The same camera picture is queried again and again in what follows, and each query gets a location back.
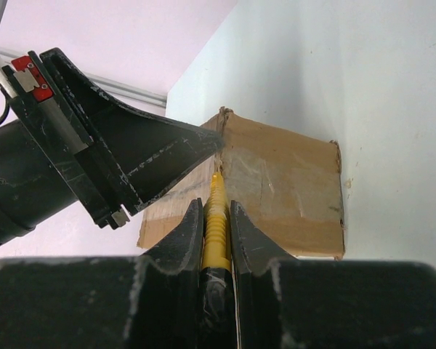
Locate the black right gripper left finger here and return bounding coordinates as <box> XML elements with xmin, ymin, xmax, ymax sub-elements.
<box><xmin>0</xmin><ymin>199</ymin><xmax>203</xmax><ymax>348</ymax></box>

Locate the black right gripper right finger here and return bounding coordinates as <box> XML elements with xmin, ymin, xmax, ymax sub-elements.
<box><xmin>230</xmin><ymin>201</ymin><xmax>436</xmax><ymax>348</ymax></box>

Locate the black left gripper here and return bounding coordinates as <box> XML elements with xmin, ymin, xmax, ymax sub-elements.
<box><xmin>3</xmin><ymin>48</ymin><xmax>224</xmax><ymax>229</ymax></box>

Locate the yellow utility knife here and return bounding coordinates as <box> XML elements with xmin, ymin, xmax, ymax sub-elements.
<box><xmin>198</xmin><ymin>172</ymin><xmax>236</xmax><ymax>348</ymax></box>

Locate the brown cardboard express box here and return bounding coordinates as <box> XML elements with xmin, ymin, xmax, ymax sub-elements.
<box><xmin>137</xmin><ymin>107</ymin><xmax>345</xmax><ymax>259</ymax></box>

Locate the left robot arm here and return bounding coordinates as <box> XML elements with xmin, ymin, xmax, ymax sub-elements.
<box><xmin>0</xmin><ymin>48</ymin><xmax>224</xmax><ymax>246</ymax></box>

